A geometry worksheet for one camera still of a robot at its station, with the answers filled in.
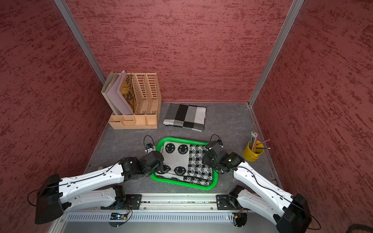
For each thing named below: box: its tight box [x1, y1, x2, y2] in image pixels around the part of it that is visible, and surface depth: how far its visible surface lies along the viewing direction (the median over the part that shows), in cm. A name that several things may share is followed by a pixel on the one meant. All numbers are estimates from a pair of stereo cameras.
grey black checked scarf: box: [163, 102, 207, 133], surface depth 112 cm
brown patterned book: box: [119, 73, 136, 115], surface depth 102 cm
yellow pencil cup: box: [242, 140, 265, 162], surface depth 85 cm
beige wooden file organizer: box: [108, 72, 162, 130], surface depth 106 cm
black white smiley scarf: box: [155, 141, 214, 186], surface depth 79 cm
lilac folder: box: [106, 69, 135, 116], surface depth 94 cm
